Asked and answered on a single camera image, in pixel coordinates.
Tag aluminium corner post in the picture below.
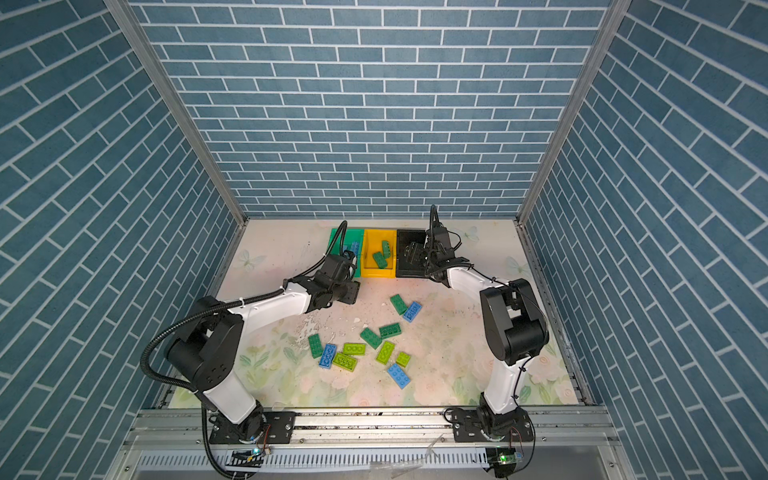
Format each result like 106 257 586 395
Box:
103 0 248 227
515 0 634 227

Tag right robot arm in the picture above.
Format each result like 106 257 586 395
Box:
396 222 549 416

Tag green plastic bin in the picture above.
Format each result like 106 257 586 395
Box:
331 228 364 278

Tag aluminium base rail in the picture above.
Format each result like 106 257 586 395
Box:
106 405 634 479

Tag yellow plastic bin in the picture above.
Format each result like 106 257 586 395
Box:
361 229 396 279

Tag black plastic bin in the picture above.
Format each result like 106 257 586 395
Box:
395 229 428 279

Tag aluminium corner post left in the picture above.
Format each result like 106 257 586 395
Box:
103 0 248 227

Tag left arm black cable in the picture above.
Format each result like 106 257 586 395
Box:
139 220 349 480

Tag aluminium corner post right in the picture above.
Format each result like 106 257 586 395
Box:
515 0 634 227

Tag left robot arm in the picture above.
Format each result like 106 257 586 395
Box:
165 250 360 426

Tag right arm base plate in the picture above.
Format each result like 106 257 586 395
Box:
442 407 535 443

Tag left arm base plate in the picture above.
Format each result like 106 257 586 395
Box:
208 411 296 445

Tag small lime lego brick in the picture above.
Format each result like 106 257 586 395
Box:
395 352 411 368

